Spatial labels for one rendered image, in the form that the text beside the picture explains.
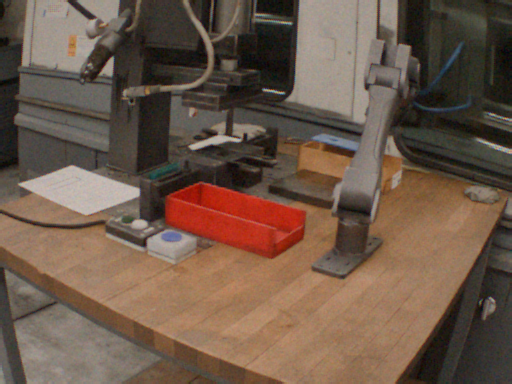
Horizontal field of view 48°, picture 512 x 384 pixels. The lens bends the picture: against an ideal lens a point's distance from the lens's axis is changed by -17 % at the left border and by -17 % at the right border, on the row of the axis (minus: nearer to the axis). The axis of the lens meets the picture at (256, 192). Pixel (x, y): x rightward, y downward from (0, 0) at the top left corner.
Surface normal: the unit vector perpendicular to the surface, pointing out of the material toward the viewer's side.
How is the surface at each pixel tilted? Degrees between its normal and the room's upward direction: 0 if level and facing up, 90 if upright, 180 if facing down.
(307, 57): 90
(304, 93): 90
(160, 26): 90
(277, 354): 0
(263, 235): 90
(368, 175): 49
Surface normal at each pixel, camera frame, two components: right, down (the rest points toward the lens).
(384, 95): -0.26, -0.41
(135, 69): -0.52, 0.26
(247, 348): 0.07, -0.94
